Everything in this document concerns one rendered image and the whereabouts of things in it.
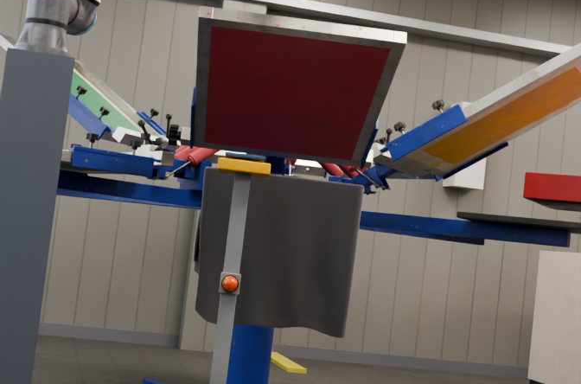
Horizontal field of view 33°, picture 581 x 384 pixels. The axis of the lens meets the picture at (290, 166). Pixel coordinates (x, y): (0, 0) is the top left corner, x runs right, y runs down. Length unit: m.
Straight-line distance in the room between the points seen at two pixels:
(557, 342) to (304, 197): 3.74
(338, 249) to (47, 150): 0.84
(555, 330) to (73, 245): 3.13
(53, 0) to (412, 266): 4.79
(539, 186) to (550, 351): 2.97
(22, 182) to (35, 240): 0.16
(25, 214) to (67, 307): 4.03
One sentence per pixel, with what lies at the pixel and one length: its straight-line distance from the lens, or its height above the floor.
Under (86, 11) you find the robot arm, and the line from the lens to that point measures 2.99.
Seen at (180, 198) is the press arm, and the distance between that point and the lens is 3.89.
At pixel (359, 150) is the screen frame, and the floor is 1.11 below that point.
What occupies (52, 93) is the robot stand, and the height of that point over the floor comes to 1.09.
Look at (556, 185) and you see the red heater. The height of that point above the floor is 1.07.
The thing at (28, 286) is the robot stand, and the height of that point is 0.57.
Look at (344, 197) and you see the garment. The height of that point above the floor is 0.91.
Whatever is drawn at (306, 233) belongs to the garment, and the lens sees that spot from 2.77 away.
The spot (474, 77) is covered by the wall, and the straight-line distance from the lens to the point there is 7.47.
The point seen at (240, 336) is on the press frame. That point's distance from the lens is 4.04.
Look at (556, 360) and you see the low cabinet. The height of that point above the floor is 0.26.
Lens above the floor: 0.76
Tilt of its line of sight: 5 degrees up
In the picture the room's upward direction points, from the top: 7 degrees clockwise
